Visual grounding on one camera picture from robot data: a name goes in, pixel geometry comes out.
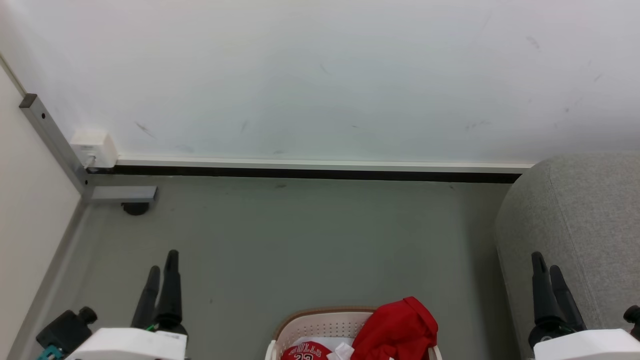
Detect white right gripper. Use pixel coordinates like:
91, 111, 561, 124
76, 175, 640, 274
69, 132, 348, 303
528, 251, 640, 360

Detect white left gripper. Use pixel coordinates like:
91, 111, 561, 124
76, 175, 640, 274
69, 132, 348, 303
65, 249, 189, 360

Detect grey aluminium frame post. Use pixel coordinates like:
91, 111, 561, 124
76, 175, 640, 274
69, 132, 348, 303
18, 93, 159, 204

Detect grey fabric sofa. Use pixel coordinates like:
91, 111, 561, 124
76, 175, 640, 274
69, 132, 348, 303
493, 152, 640, 360

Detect white wall socket box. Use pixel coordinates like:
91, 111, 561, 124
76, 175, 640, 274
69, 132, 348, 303
69, 129, 119, 170

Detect red shorts with white trim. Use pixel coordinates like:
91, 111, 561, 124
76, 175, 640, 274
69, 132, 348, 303
350, 296, 440, 360

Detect red basketball jersey with lettering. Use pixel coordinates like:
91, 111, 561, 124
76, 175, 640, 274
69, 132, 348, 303
280, 335, 357, 360

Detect cream perforated laundry basket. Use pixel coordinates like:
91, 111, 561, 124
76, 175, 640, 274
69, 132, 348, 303
264, 306, 444, 360

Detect cream partition panel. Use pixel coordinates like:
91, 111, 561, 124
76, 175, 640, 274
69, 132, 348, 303
0, 62, 86, 360

